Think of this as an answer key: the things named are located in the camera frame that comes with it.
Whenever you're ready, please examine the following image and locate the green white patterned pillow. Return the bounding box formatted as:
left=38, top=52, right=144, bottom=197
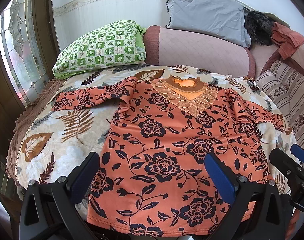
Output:
left=52, top=20, right=147, bottom=80

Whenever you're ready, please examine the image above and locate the stained glass window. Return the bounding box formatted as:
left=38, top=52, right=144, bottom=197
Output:
left=0, top=0, right=49, bottom=107

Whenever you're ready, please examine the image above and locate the orange floral blouse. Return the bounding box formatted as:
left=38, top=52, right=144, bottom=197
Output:
left=52, top=76, right=292, bottom=237

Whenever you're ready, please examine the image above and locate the pink quilted bolster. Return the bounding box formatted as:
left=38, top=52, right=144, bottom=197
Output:
left=143, top=25, right=256, bottom=78

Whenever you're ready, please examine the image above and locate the orange red cloth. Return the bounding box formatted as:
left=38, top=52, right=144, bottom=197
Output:
left=271, top=22, right=304, bottom=60

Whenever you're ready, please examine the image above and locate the black furry garment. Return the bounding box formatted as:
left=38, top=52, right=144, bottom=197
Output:
left=245, top=10, right=274, bottom=46

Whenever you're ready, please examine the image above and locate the leaf pattern fleece blanket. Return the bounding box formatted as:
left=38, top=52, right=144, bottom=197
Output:
left=16, top=66, right=296, bottom=193

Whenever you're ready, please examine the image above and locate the grey pillow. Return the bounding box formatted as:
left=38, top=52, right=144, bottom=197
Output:
left=166, top=0, right=251, bottom=48

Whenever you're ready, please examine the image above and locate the striped beige quilt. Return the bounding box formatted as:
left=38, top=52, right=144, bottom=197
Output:
left=256, top=60, right=304, bottom=149

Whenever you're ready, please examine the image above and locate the brown fringed bedspread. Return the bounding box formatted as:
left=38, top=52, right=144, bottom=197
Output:
left=6, top=78, right=65, bottom=186

